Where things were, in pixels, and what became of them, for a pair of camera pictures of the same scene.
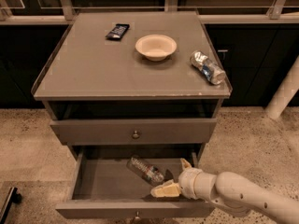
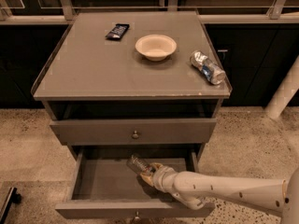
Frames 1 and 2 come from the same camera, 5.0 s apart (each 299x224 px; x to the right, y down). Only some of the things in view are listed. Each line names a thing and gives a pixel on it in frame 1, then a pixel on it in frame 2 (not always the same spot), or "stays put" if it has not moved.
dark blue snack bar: x=118 y=31 stays put
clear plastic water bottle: x=149 y=174 stays put
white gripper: x=188 y=181 -> x=161 y=177
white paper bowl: x=156 y=47 stays put
